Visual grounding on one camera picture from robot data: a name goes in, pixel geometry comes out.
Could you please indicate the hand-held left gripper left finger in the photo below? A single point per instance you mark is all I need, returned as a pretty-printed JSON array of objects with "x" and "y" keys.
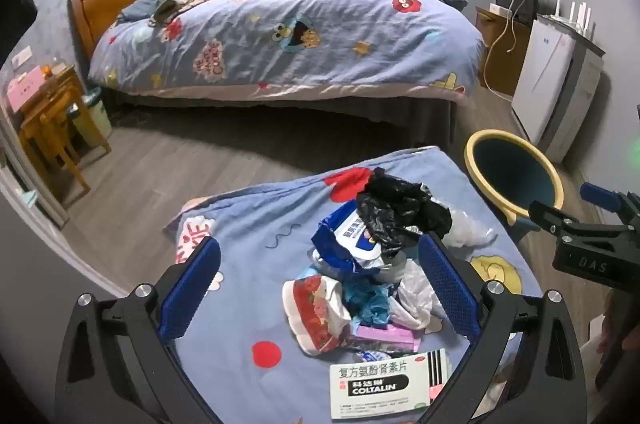
[{"x": 192, "y": 289}]

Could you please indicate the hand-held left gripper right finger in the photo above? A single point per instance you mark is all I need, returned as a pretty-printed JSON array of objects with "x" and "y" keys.
[{"x": 447, "y": 289}]

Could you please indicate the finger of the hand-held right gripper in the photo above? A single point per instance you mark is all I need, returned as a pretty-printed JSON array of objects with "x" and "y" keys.
[
  {"x": 547, "y": 213},
  {"x": 600, "y": 195}
]

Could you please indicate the white plastic bag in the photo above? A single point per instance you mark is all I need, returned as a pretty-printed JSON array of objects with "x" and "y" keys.
[{"x": 415, "y": 294}]

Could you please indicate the yellow rimmed teal trash bin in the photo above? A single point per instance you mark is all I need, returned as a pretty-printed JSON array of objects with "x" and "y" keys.
[{"x": 510, "y": 174}]

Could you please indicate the clear plastic wrapper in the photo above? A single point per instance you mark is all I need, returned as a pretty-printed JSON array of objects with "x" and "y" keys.
[{"x": 470, "y": 229}]

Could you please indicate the purple packet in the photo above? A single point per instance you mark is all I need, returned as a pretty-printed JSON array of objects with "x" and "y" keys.
[{"x": 385, "y": 336}]

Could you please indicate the blue face mask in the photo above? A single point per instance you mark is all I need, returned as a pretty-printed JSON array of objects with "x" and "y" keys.
[{"x": 367, "y": 301}]

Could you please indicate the black plastic bag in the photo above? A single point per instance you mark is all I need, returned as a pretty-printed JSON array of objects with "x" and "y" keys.
[{"x": 400, "y": 209}]

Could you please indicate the blue wet wipe packet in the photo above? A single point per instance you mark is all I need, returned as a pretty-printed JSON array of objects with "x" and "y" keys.
[{"x": 350, "y": 239}]

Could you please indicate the red and white packet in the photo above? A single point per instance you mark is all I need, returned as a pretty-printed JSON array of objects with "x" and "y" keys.
[{"x": 312, "y": 309}]

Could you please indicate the white medicine box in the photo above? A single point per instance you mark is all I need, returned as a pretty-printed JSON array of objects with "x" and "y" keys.
[{"x": 375, "y": 396}]

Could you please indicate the blue printed cartoon cloth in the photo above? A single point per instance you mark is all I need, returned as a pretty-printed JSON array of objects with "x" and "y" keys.
[{"x": 260, "y": 304}]

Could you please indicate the white box appliance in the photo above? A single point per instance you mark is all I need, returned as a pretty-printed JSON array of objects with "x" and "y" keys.
[{"x": 540, "y": 79}]

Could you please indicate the white router with antennas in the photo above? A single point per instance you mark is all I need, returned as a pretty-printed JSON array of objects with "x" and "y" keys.
[{"x": 570, "y": 23}]

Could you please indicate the pale green waste bin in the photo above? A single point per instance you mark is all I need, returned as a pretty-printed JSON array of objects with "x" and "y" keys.
[{"x": 92, "y": 119}]

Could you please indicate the white power strip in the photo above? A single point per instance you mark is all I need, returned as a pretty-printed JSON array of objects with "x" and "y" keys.
[{"x": 497, "y": 9}]

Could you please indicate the wooden nightstand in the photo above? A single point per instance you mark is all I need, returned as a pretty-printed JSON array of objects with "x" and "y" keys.
[{"x": 55, "y": 104}]

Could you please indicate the blue printed cartoon duvet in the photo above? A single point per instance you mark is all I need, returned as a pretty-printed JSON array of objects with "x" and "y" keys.
[{"x": 300, "y": 54}]

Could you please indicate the pink box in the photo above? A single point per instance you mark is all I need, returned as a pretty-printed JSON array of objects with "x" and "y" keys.
[{"x": 25, "y": 89}]

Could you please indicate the brown round cloth item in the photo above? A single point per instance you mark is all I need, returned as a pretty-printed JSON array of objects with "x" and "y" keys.
[{"x": 165, "y": 10}]

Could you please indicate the white wall outlet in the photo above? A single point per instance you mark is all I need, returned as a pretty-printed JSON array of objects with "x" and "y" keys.
[{"x": 21, "y": 56}]

